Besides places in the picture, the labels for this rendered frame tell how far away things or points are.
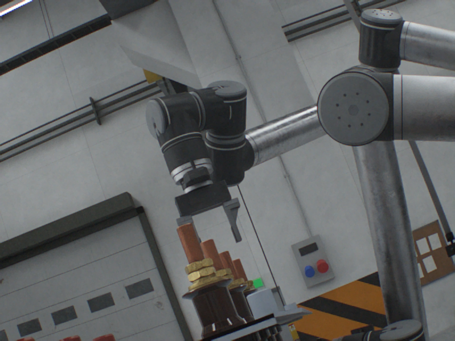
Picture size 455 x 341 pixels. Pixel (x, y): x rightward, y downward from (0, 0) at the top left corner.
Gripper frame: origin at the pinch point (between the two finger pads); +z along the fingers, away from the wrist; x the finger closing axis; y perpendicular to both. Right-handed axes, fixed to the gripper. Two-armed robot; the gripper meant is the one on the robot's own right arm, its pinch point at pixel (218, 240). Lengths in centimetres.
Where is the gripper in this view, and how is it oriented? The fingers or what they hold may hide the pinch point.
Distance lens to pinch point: 188.0
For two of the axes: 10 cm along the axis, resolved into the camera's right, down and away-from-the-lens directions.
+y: -0.4, 2.4, 9.7
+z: 3.5, 9.1, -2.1
